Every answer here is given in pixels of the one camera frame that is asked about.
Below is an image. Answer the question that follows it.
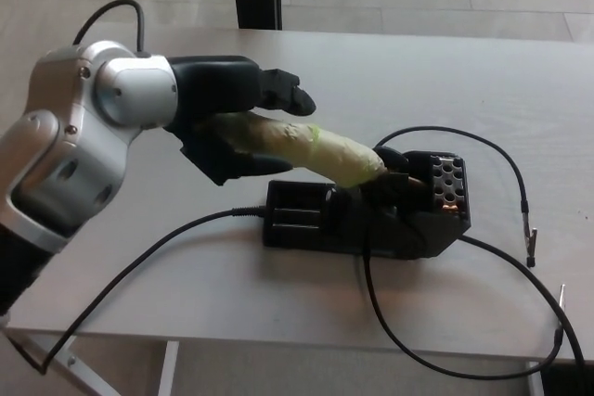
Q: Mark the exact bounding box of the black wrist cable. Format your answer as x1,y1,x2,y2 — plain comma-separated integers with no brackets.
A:
73,0,150,57

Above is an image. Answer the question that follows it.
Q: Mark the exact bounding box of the white table leg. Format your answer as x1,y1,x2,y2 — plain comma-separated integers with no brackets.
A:
526,361,544,396
157,339,181,396

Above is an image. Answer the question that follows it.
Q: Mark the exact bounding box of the white diagonal table brace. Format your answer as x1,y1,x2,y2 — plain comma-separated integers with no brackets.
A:
0,316,117,396

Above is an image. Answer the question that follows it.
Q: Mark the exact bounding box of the tape-wrapped soldering iron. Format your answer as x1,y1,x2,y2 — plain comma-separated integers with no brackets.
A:
192,110,390,186

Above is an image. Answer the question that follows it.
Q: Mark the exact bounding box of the black soldering station base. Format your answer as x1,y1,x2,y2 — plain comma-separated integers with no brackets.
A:
262,147,473,261

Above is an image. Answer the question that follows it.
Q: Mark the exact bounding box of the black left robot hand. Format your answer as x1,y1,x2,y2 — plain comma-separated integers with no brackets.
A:
164,56,318,187

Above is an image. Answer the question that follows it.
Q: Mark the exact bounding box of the black soldering iron cable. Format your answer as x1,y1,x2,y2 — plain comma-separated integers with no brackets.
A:
13,205,268,376

